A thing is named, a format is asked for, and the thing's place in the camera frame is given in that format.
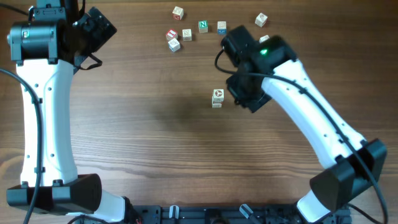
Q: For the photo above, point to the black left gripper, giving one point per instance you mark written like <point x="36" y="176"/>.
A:
<point x="103" y="30"/>

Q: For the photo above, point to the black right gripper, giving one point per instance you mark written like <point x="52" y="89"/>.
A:
<point x="254" y="106"/>

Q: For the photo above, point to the green Z block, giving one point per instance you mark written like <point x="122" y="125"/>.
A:
<point x="263" y="39"/>

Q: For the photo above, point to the white mushroom picture block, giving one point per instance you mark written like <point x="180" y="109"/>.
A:
<point x="216" y="104"/>

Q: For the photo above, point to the green N block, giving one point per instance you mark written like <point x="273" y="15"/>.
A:
<point x="203" y="26"/>

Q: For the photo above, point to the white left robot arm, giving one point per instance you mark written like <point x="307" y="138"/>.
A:
<point x="48" y="49"/>

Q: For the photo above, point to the white block far right top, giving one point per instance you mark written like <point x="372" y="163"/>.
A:
<point x="261" y="19"/>

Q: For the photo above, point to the white plain block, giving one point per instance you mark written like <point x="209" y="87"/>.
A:
<point x="187" y="34"/>

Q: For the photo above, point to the red I block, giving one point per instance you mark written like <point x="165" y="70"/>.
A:
<point x="171" y="34"/>

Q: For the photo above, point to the white blue-sided block left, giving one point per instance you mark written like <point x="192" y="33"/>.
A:
<point x="174" y="45"/>

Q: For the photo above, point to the red-sided block top left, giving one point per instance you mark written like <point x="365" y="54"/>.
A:
<point x="178" y="13"/>

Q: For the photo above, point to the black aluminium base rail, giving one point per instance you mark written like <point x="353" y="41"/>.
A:
<point x="268" y="214"/>

